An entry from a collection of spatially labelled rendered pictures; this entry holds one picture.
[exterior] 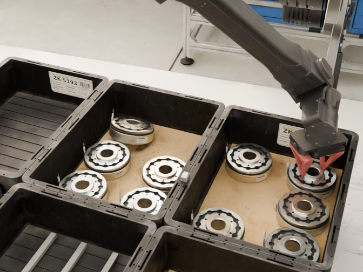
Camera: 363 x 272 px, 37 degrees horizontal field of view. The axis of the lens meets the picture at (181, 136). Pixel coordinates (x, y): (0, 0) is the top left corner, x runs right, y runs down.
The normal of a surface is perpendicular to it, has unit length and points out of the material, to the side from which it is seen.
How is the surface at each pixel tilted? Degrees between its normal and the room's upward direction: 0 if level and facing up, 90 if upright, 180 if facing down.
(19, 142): 0
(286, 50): 47
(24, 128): 0
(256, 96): 0
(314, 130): 91
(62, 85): 90
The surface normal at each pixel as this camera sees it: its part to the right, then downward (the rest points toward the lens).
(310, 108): -0.64, -0.65
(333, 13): -0.26, 0.87
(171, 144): 0.00, -0.79
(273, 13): -0.28, 0.59
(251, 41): 0.03, 0.85
